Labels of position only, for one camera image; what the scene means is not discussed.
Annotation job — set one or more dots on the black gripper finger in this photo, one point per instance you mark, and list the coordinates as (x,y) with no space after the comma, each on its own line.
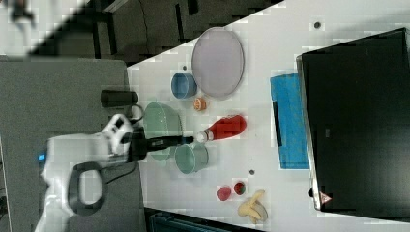
(189,139)

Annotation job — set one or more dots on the black toaster oven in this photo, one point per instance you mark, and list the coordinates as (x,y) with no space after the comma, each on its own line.
(356,105)

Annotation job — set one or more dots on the black cylinder near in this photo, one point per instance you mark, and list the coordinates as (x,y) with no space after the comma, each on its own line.
(113,98)

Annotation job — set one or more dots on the orange slice toy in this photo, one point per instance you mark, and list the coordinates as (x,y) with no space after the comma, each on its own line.
(199,104)

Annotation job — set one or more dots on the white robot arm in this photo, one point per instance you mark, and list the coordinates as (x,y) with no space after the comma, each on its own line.
(68,157)

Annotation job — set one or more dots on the red ketchup bottle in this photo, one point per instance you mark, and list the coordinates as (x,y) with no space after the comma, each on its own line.
(223,128)

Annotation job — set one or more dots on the yellow banana toy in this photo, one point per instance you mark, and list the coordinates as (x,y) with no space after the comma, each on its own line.
(253,209)

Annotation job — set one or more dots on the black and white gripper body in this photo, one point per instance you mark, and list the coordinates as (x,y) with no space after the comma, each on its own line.
(140,146)

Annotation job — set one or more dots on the red apple toy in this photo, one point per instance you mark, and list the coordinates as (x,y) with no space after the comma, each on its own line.
(224,193)

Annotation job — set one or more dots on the red green strawberry toy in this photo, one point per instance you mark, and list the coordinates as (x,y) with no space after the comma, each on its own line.
(240,188)

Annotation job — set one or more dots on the black oven door handle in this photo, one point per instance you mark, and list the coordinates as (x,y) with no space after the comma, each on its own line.
(277,123)

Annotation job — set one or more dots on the large grey round plate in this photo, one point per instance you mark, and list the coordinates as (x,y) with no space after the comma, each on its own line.
(218,62)

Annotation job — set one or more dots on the blue cup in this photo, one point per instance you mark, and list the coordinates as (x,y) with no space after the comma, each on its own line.
(183,85)

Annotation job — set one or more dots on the green mug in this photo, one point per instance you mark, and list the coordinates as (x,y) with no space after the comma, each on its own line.
(191,158)

